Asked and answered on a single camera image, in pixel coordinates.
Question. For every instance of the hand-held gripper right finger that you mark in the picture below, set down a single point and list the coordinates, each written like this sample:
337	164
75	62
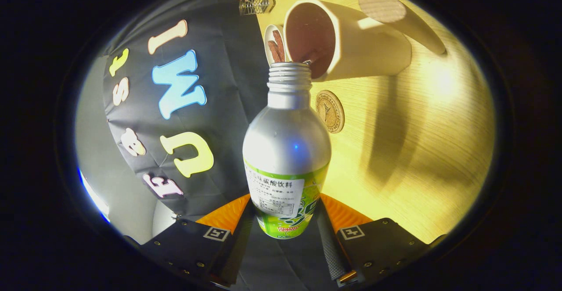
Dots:
331	251

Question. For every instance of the black backdrop cloth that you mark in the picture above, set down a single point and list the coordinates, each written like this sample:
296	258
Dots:
228	98

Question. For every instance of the light wooden table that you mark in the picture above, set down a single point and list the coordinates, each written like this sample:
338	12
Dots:
421	150

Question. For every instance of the brown sausage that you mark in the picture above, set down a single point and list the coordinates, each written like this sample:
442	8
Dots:
274	52
279	43

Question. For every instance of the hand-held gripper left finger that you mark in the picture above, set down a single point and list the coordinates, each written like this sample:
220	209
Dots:
235	251

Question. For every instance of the white round plate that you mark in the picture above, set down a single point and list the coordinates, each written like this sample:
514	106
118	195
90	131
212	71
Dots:
268	34

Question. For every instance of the round cork coaster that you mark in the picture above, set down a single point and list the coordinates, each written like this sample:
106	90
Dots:
330	112

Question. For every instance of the silver green-label juice bottle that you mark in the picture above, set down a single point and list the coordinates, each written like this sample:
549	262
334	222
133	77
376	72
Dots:
285	150

